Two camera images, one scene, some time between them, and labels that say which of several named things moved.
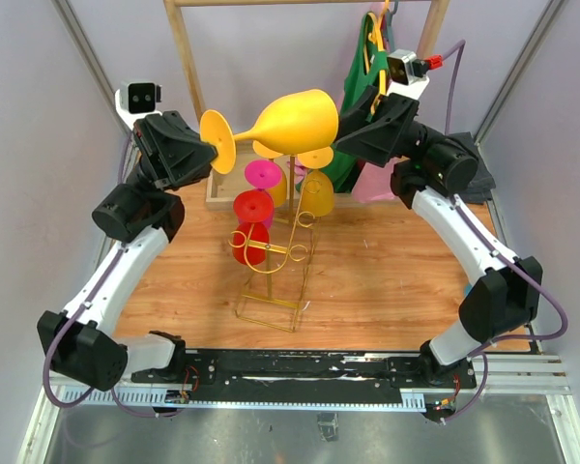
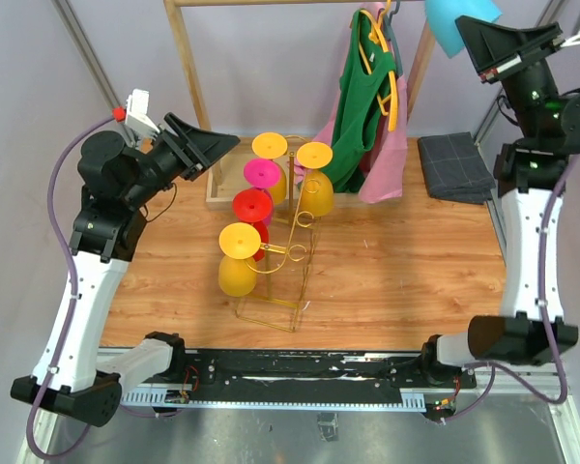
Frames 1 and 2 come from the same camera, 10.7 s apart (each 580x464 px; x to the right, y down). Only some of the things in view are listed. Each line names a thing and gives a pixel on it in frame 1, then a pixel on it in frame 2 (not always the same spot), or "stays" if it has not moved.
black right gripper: (381, 139) → (497, 50)
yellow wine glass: (297, 123) → (239, 243)
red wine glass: (252, 210) stays
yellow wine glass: (317, 197) stays
